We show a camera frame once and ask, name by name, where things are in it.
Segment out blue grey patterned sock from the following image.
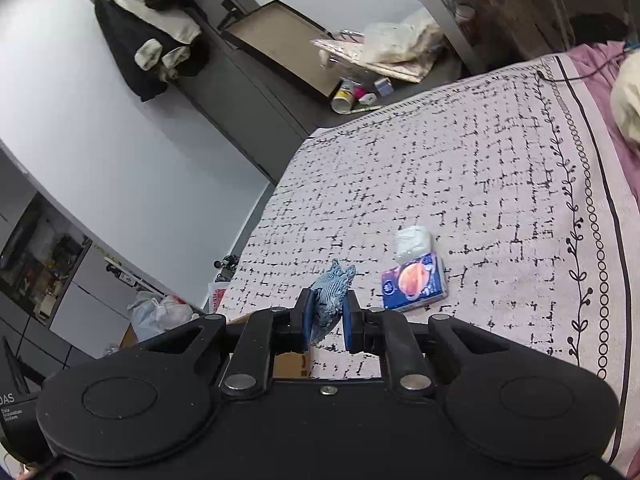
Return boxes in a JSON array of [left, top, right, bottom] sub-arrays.
[[310, 260, 356, 344]]

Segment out brown cardboard box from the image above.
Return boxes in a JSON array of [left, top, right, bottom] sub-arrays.
[[222, 307, 310, 393]]

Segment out blue planet tissue pack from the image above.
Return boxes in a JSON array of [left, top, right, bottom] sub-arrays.
[[381, 252, 448, 312]]

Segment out black toy on floor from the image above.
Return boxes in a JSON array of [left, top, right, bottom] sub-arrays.
[[213, 255, 240, 283]]

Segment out red white plastic bag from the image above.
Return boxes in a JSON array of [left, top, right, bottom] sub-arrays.
[[207, 282, 230, 313]]

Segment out white plastic bags on floor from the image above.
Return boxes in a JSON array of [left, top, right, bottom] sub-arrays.
[[127, 290, 200, 342]]

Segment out dark grey door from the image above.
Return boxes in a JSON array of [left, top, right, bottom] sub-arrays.
[[178, 0, 334, 183]]

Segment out white yellow cylinder can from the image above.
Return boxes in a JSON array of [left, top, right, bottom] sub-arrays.
[[331, 79, 360, 115]]

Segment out small blue white box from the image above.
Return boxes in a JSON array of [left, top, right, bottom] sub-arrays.
[[374, 77, 394, 96]]

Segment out cluttered shelf cabinet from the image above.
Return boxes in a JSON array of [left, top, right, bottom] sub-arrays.
[[1, 193, 92, 327]]

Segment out brown framed board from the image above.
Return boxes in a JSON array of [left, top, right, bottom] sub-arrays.
[[219, 0, 341, 100]]

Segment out cream plastic bag pile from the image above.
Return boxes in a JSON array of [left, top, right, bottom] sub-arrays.
[[311, 9, 445, 84]]

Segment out black and cream hanging jacket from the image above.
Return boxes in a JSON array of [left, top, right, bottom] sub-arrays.
[[93, 0, 210, 102]]

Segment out white desk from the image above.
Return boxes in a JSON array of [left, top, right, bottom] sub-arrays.
[[419, 0, 639, 74]]

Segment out cream plush pillow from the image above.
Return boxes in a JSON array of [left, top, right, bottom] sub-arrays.
[[611, 52, 640, 145]]

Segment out mauve bed sheet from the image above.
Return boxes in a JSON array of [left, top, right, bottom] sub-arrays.
[[553, 42, 639, 479]]

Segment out black cable on bed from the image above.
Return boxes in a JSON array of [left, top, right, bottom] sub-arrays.
[[534, 41, 640, 86]]

